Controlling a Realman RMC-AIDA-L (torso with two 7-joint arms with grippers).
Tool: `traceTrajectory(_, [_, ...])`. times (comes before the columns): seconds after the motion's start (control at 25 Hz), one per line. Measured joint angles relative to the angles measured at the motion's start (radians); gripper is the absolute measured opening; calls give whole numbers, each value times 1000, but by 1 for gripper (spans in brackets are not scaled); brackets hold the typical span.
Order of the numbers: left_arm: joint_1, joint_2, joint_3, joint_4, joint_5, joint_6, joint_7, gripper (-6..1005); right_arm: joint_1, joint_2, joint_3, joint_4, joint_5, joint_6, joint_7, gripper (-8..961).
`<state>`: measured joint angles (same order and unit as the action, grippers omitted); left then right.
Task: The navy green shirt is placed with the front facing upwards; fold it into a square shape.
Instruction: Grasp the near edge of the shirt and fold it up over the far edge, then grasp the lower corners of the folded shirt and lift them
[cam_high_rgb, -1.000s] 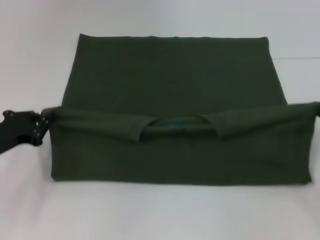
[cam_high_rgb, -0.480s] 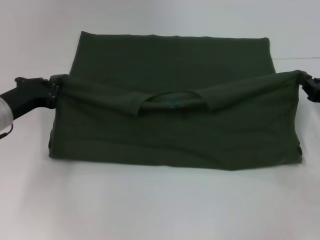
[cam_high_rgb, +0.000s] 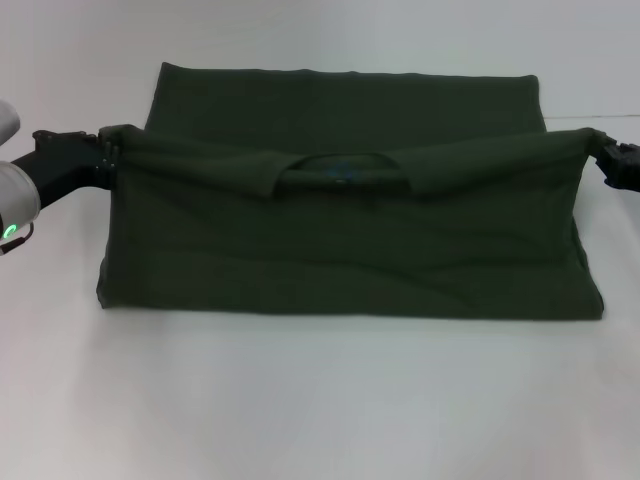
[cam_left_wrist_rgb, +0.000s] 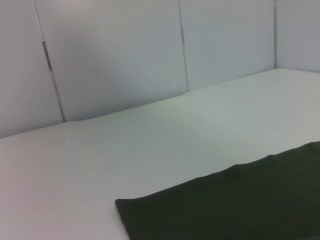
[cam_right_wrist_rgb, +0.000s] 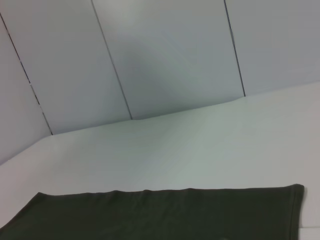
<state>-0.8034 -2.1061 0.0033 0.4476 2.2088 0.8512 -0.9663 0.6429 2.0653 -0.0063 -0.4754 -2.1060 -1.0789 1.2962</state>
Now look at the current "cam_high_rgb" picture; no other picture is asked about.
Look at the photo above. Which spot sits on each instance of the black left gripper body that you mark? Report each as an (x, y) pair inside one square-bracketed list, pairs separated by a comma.
[(60, 160)]

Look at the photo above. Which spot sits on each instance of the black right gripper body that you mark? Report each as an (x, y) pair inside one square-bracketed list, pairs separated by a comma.
[(625, 167)]

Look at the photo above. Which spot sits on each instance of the dark green printed t-shirt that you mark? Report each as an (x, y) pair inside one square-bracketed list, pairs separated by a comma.
[(350, 240)]

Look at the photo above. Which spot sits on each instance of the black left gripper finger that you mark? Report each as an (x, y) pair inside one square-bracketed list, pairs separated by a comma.
[(109, 156), (105, 180)]

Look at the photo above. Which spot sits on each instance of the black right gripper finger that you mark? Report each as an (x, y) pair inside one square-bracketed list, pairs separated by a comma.
[(606, 142)]

